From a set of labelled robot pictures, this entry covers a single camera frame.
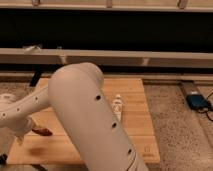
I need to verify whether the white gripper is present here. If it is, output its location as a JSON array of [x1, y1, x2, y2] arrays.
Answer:
[[13, 117, 35, 146]]

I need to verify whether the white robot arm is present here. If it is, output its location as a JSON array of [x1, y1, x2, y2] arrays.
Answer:
[[0, 63, 149, 171]]

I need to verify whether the wooden table board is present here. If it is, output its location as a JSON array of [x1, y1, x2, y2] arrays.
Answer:
[[7, 78, 160, 164]]

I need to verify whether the blue box on floor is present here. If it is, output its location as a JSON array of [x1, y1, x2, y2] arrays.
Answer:
[[186, 94, 210, 110]]

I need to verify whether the lower wooden rail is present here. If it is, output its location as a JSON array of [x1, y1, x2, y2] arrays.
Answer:
[[0, 48, 213, 68]]

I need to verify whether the wooden rail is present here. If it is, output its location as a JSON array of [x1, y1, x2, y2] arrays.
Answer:
[[0, 0, 213, 13], [0, 48, 213, 68]]

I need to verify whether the upper wooden rail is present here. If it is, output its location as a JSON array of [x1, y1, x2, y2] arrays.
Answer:
[[0, 0, 213, 13]]

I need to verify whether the black cable on floor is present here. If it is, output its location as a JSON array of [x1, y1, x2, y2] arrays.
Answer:
[[198, 91, 213, 122]]

